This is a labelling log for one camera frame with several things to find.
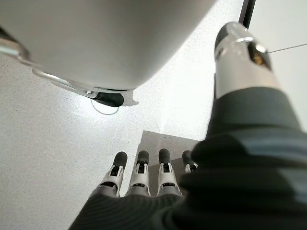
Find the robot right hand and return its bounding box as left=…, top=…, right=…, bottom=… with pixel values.
left=68, top=21, right=307, bottom=230

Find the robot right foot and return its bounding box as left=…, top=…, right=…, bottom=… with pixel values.
left=31, top=68, right=125, bottom=108

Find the white kitchen cabinet front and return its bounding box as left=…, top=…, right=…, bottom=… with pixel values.
left=238, top=0, right=307, bottom=135

